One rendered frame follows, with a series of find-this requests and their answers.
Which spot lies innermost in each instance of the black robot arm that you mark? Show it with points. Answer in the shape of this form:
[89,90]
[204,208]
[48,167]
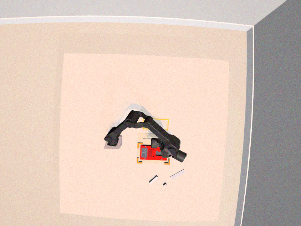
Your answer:
[171,142]

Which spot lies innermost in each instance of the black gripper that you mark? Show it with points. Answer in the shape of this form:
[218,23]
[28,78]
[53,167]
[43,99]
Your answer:
[156,142]

